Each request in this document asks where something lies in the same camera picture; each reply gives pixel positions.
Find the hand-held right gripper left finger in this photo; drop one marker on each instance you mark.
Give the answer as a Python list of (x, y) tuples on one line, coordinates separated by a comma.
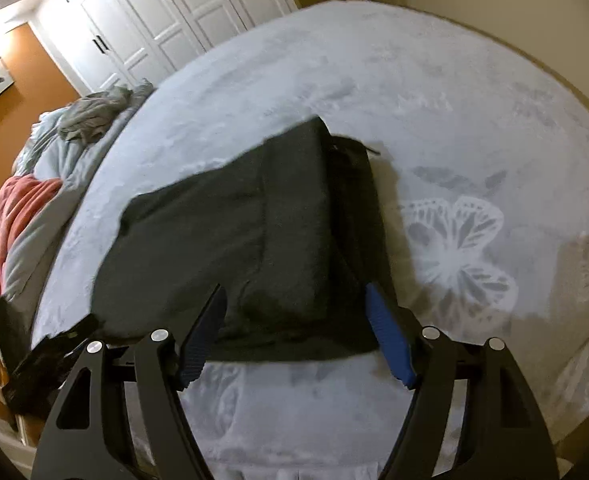
[(202, 340)]

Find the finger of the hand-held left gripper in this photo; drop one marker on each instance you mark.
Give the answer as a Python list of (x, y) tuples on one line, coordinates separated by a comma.
[(77, 330)]

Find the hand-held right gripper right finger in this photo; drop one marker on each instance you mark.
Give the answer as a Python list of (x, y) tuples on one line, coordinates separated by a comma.
[(389, 332)]

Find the black pants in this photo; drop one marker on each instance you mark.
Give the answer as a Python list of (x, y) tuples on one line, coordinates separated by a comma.
[(254, 240)]

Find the pink striped blanket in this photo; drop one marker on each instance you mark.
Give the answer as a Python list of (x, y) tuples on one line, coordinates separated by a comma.
[(17, 215)]

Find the light blue duvet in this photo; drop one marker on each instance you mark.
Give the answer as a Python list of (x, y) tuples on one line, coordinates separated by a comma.
[(49, 160)]

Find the bed with butterfly print blanket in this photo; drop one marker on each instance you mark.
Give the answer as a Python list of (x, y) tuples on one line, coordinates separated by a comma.
[(424, 125)]

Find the grey crumpled garment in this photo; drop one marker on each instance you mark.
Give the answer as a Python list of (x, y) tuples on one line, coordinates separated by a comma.
[(94, 112)]

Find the white panelled wardrobe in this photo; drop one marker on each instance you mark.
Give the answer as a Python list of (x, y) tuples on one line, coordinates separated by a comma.
[(159, 15)]

